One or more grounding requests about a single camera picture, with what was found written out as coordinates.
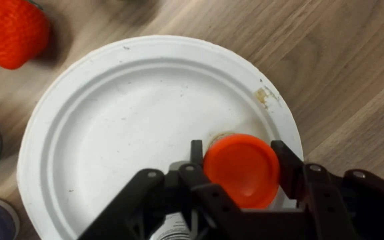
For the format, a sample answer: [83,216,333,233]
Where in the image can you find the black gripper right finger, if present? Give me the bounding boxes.
[271,140,384,240]

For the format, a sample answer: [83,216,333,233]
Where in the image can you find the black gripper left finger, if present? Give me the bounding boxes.
[77,138,247,240]

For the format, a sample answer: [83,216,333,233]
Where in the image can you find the orange-lid dough tub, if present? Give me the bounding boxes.
[203,132,283,210]

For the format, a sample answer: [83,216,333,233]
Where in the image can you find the red toy strawberry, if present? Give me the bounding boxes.
[0,0,52,70]

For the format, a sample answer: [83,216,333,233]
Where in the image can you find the white paper plate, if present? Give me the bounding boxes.
[16,33,304,240]

